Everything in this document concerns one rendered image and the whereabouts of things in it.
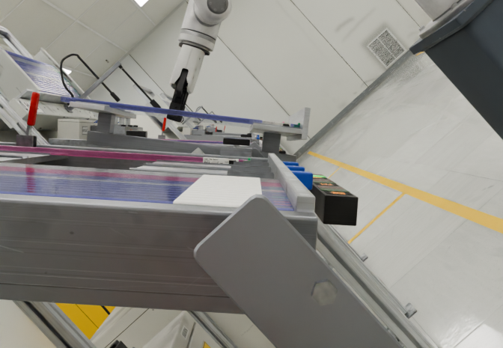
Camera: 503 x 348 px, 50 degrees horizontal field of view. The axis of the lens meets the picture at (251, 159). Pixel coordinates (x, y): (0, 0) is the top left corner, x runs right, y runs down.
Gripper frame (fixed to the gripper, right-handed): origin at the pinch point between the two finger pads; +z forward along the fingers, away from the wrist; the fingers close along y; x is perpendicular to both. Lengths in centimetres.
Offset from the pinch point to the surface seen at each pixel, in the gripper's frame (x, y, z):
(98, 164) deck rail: -7.9, 25.0, 14.1
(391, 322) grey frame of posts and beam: 54, 24, 28
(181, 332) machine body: 16, 33, 37
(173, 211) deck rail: 13, 94, 8
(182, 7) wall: -126, -712, -178
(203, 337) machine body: 20, 27, 39
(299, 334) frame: 22, 98, 12
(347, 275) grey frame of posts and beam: 43, 24, 21
